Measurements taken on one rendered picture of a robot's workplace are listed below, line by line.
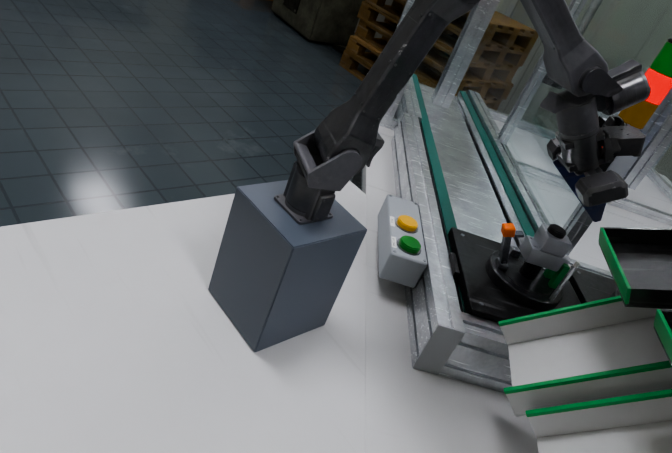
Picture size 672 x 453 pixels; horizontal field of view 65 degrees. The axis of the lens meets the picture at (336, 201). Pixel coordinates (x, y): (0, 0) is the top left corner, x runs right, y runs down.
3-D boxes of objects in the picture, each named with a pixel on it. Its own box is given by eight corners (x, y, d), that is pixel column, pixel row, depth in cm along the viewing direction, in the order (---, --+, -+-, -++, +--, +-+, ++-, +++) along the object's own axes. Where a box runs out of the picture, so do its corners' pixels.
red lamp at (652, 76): (640, 98, 94) (657, 73, 92) (628, 89, 99) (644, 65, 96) (664, 107, 95) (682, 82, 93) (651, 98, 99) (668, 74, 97)
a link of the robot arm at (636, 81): (582, 74, 71) (662, 40, 71) (546, 52, 77) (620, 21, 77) (581, 141, 78) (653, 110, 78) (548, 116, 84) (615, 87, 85)
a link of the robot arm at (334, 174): (303, 188, 68) (318, 146, 65) (288, 153, 75) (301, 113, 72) (349, 194, 71) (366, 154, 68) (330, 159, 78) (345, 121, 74)
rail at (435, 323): (412, 368, 85) (440, 320, 79) (391, 141, 161) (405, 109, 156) (443, 377, 85) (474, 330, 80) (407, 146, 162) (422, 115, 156)
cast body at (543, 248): (524, 262, 91) (545, 230, 87) (517, 247, 95) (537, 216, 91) (567, 275, 92) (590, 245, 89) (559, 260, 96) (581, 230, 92)
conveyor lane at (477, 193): (443, 355, 90) (470, 313, 85) (409, 147, 162) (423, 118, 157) (593, 399, 93) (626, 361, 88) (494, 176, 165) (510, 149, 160)
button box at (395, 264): (378, 278, 95) (391, 251, 92) (376, 216, 113) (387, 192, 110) (414, 289, 95) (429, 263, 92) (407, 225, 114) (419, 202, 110)
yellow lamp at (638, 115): (623, 123, 97) (639, 99, 95) (612, 113, 101) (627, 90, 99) (647, 132, 98) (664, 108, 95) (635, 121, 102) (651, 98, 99)
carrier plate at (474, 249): (466, 317, 85) (472, 308, 84) (447, 234, 106) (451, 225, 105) (598, 357, 88) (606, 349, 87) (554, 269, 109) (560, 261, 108)
